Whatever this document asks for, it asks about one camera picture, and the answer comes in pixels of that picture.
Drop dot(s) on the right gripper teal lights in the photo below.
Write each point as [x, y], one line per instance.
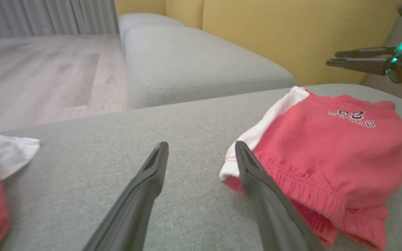
[400, 66]

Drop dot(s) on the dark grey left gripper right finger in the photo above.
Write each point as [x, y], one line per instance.
[270, 216]

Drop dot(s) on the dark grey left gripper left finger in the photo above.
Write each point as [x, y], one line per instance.
[134, 209]

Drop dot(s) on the red shorts with letter print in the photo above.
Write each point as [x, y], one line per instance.
[326, 157]

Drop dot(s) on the grey and yellow sofa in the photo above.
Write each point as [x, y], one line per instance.
[187, 122]

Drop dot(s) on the grey sofa seat cushion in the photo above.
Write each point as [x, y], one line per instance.
[194, 62]
[141, 20]

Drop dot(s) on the grey pleated curtain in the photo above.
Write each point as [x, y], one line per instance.
[47, 15]

